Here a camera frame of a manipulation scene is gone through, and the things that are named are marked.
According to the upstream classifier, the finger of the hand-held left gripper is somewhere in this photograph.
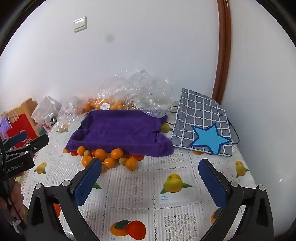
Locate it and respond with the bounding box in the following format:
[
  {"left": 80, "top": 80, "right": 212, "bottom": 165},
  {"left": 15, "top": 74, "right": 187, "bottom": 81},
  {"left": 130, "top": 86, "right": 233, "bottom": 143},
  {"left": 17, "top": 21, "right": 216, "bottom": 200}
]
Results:
[
  {"left": 3, "top": 130, "right": 28, "bottom": 149},
  {"left": 23, "top": 134, "right": 50, "bottom": 154}
]

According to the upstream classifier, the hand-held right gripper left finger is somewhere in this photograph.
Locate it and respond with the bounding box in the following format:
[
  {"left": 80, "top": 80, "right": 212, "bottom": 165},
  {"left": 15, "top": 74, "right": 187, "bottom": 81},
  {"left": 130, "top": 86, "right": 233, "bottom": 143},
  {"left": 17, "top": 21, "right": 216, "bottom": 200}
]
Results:
[{"left": 25, "top": 158, "right": 102, "bottom": 241}]

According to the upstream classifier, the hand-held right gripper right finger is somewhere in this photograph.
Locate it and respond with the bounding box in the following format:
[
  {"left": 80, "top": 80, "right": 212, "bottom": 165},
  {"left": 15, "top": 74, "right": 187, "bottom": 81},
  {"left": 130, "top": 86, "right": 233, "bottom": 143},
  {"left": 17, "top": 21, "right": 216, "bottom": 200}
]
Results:
[{"left": 198, "top": 158, "right": 281, "bottom": 241}]

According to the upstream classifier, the pile of oranges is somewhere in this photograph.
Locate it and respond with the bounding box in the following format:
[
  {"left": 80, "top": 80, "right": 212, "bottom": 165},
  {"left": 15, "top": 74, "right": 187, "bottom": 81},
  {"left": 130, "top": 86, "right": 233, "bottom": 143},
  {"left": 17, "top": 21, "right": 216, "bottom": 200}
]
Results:
[{"left": 63, "top": 145, "right": 138, "bottom": 171}]

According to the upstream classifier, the purple towel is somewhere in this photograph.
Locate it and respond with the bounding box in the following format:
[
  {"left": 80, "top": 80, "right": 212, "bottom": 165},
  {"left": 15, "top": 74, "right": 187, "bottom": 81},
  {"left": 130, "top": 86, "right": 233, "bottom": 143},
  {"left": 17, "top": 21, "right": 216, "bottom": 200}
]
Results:
[{"left": 65, "top": 110, "right": 174, "bottom": 158}]

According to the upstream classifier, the person's left hand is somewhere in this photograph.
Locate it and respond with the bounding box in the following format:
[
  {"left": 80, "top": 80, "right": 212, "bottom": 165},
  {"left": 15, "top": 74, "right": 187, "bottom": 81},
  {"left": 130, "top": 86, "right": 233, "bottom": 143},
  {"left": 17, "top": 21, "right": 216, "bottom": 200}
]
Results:
[{"left": 0, "top": 181, "right": 26, "bottom": 222}]

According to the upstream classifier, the red paper bag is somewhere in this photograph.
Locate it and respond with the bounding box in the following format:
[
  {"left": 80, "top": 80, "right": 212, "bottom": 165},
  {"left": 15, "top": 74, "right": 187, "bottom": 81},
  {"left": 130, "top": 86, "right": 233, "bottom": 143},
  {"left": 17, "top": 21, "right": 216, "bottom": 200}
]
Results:
[{"left": 2, "top": 110, "right": 38, "bottom": 149}]

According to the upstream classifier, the small white carton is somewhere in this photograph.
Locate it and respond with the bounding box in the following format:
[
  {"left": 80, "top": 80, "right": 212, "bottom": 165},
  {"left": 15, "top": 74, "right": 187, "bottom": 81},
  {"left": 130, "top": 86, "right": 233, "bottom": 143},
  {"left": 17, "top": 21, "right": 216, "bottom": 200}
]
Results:
[{"left": 35, "top": 123, "right": 52, "bottom": 136}]

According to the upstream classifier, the purple paper bag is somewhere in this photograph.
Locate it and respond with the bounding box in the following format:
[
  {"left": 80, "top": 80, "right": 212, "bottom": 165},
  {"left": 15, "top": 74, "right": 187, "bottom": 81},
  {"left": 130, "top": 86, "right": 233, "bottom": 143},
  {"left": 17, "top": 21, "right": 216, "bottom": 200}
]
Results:
[{"left": 0, "top": 118, "right": 11, "bottom": 140}]

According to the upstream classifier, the brown cardboard box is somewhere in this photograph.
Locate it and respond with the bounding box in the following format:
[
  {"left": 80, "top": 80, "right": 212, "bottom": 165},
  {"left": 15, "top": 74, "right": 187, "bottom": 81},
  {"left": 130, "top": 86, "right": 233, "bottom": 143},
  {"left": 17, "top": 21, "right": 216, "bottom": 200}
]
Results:
[{"left": 15, "top": 98, "right": 38, "bottom": 116}]

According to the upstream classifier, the white plastic bag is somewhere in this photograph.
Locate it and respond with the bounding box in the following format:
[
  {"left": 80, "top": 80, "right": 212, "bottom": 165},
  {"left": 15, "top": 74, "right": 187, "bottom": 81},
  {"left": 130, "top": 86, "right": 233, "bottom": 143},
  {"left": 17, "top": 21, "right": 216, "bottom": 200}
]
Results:
[{"left": 31, "top": 96, "right": 62, "bottom": 127}]

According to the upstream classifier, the small clear plastic bag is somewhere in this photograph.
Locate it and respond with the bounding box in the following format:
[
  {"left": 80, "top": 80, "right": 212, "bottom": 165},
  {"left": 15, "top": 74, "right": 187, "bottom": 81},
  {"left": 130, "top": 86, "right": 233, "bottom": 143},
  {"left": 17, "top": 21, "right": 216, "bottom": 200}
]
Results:
[{"left": 57, "top": 96, "right": 86, "bottom": 133}]

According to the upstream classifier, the grey checked box with star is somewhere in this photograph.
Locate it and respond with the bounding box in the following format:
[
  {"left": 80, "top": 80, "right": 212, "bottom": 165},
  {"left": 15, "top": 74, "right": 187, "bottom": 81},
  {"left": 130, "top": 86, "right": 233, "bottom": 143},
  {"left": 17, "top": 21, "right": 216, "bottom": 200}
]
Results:
[{"left": 171, "top": 88, "right": 233, "bottom": 157}]

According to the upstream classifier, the clear bag of oranges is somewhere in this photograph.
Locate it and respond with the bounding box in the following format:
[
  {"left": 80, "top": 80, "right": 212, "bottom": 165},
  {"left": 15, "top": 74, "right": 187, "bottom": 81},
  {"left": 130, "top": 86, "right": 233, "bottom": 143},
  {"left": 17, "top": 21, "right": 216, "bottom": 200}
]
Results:
[{"left": 82, "top": 97, "right": 126, "bottom": 114}]

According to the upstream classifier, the large crumpled clear plastic bag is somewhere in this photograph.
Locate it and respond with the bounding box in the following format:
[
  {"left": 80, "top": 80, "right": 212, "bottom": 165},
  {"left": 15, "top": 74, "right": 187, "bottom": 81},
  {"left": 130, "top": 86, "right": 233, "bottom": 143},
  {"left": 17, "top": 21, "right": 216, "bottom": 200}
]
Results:
[{"left": 98, "top": 68, "right": 176, "bottom": 117}]

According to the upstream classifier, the white light switch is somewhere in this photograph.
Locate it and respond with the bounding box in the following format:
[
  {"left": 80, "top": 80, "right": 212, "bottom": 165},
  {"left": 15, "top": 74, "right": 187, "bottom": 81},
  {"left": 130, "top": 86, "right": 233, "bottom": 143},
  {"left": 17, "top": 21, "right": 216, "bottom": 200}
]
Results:
[{"left": 73, "top": 17, "right": 88, "bottom": 33}]

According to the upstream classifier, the brown wooden door frame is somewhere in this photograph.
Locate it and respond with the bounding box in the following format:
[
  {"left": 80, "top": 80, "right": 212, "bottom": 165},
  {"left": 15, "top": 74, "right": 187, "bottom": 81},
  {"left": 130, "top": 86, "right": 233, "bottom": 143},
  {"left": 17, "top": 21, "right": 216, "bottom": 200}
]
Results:
[{"left": 212, "top": 0, "right": 232, "bottom": 105}]

